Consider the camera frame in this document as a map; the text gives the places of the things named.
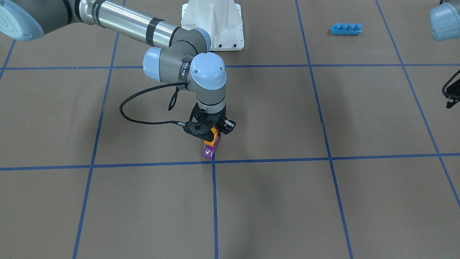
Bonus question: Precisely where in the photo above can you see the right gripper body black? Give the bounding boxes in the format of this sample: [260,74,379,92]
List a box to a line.
[192,104,227,126]

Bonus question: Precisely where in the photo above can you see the orange trapezoid block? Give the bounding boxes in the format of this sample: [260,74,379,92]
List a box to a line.
[204,126,220,146]

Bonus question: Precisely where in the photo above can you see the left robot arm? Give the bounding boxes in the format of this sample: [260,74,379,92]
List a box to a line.
[430,0,460,42]

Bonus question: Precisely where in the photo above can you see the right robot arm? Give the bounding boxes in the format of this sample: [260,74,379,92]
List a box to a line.
[1,0,236,141]

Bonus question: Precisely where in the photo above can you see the purple trapezoid block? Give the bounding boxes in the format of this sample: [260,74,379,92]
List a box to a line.
[203,138,220,159]

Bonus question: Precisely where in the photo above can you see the blue block far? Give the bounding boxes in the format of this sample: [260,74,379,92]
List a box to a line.
[330,23,363,35]

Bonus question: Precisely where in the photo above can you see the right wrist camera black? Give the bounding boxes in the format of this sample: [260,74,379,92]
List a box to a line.
[183,115,217,142]

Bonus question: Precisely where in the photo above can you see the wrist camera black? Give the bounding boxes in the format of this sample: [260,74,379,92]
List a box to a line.
[442,70,460,109]
[183,115,217,142]

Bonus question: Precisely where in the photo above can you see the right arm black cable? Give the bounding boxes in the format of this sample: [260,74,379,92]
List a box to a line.
[119,82,189,126]

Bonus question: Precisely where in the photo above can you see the white camera pedestal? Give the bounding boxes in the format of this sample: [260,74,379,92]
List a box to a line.
[181,0,245,51]

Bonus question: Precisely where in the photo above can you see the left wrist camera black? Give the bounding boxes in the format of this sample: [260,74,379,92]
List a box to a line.
[442,70,460,109]

